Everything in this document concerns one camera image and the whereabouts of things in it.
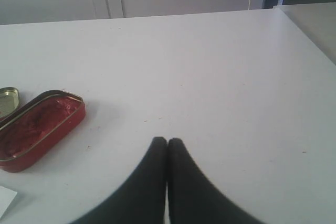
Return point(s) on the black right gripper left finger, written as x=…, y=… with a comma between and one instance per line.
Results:
x=141, y=198

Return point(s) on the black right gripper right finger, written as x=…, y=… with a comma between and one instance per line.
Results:
x=192, y=197

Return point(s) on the red ink pad tin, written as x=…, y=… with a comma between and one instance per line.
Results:
x=34, y=129

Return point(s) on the white paper sheet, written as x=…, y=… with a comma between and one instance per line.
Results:
x=6, y=197

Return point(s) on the gold tin lid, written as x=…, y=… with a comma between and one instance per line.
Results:
x=9, y=101

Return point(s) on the beige side table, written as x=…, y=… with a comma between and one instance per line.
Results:
x=317, y=21

